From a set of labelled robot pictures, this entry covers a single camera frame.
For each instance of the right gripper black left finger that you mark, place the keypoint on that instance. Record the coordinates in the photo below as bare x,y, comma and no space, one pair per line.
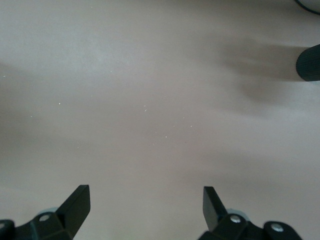
72,212

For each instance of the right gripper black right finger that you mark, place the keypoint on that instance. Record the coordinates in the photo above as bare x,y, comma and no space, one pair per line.
215,212

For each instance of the brown table cover sheet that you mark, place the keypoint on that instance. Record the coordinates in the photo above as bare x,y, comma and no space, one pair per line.
125,75

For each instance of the black ribbed cylinder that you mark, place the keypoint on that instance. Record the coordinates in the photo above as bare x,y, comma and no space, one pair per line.
310,63

